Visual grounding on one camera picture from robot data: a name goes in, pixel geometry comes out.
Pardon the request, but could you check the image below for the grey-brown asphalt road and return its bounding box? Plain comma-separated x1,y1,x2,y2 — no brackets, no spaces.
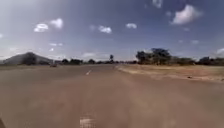
0,63,224,128

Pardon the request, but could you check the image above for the distant hill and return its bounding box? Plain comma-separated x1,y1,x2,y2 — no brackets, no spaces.
0,52,54,66

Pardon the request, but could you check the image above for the row of trees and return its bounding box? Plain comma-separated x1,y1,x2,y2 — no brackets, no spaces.
135,47,224,67

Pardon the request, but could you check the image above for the dry grass verge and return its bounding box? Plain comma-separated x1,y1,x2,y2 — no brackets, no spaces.
116,63,224,83

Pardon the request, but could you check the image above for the dark round tree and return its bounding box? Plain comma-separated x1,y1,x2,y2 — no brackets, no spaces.
21,51,38,66

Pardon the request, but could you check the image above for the line of low trees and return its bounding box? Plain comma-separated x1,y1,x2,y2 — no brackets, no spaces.
54,58,138,66

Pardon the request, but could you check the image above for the tall thin tree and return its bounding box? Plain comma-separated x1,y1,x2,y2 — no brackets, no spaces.
109,54,115,64

